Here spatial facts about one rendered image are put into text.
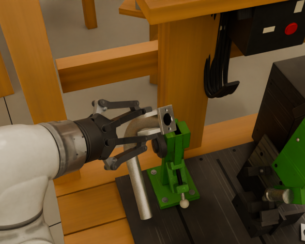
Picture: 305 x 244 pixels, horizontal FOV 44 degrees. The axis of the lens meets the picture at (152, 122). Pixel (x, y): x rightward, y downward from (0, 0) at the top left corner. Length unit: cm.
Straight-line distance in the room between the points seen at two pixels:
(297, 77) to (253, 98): 178
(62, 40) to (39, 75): 251
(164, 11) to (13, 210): 48
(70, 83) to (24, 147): 59
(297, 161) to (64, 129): 65
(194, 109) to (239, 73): 192
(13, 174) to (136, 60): 67
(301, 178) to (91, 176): 66
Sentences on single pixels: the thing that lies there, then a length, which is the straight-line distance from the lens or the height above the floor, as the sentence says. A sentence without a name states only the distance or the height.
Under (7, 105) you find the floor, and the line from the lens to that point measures 296.
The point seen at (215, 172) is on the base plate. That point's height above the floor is 90.
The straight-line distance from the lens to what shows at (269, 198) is 110.
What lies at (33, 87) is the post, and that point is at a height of 130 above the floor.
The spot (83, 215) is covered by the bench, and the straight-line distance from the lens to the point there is 123.
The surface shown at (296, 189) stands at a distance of 106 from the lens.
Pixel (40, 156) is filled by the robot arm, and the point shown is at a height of 152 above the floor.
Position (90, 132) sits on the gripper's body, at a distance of 63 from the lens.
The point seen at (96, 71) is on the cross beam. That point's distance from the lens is 111.
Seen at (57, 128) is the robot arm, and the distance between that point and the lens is 60.
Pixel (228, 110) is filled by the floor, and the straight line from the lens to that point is 279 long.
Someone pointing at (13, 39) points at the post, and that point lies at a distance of 91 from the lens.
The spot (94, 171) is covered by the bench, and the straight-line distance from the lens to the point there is 131.
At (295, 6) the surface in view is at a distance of 99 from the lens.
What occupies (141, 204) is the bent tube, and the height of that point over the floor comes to 116.
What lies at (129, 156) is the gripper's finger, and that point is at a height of 137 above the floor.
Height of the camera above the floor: 194
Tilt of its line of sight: 47 degrees down
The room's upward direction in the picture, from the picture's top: straight up
